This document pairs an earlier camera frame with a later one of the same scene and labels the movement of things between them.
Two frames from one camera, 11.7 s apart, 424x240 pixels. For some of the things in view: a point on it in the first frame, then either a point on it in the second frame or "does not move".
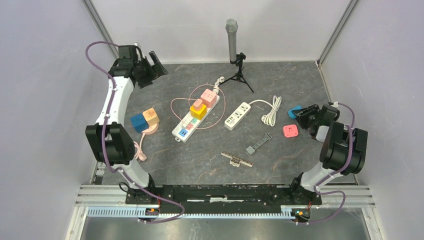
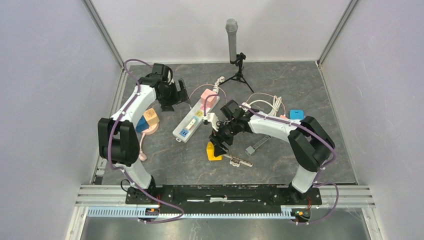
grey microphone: x=231 y=28 does not move
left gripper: x=155 y=72 to x=180 y=97
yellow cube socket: x=200 y=114 to x=210 y=152
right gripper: x=301 y=114 to x=219 y=148
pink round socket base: x=151 y=130 does not move
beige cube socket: x=151 y=117 does not move
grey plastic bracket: x=250 y=150 does not move
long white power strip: x=189 y=124 does not move
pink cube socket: x=209 y=98 does not move
